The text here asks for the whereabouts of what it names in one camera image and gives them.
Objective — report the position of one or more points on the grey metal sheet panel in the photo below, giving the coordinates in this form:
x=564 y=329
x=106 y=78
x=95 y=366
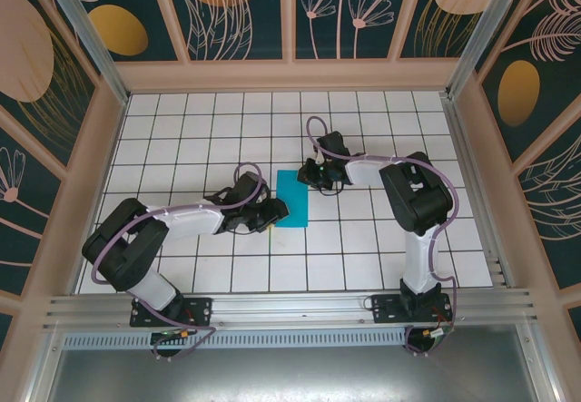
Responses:
x=290 y=375

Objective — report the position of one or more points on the aluminium side rail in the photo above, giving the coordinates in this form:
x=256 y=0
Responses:
x=476 y=193

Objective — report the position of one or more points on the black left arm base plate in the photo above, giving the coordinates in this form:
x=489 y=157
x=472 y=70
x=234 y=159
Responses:
x=199 y=311

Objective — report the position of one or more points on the aluminium frame post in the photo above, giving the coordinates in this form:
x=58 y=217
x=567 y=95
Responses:
x=91 y=43
x=481 y=34

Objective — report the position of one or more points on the blue cloth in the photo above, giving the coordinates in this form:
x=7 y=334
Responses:
x=295 y=198

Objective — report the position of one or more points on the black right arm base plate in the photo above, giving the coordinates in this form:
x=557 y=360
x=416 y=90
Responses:
x=383 y=309

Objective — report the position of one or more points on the aluminium mounting rail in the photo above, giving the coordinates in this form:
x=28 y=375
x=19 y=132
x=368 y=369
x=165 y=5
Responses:
x=290 y=306

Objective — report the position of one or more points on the small circuit board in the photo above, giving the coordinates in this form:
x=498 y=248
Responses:
x=174 y=335
x=438 y=331

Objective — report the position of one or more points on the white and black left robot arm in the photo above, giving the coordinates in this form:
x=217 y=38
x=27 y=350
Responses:
x=195 y=222

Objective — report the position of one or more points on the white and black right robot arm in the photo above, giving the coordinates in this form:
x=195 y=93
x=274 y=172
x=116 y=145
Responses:
x=363 y=173

